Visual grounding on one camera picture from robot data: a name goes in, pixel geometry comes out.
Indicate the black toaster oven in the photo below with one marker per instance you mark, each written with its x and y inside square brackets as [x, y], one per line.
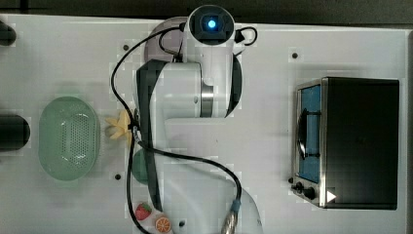
[346, 143]

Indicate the black camera mount cylinder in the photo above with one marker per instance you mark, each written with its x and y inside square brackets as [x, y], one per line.
[14, 132]

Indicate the grey round plate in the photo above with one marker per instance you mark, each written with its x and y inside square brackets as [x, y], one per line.
[165, 48]

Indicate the orange slice toy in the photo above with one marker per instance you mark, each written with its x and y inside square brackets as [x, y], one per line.
[162, 225]

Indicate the black cylinder at table edge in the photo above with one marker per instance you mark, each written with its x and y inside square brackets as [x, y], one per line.
[8, 35]

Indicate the green perforated colander bowl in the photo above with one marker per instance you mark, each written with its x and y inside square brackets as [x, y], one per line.
[69, 138]

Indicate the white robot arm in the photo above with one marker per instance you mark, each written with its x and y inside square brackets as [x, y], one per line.
[198, 195]

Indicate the red toy strawberry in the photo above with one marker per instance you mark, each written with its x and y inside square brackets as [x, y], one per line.
[143, 211]

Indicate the yellow plush banana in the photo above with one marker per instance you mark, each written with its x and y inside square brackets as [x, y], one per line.
[120, 126]

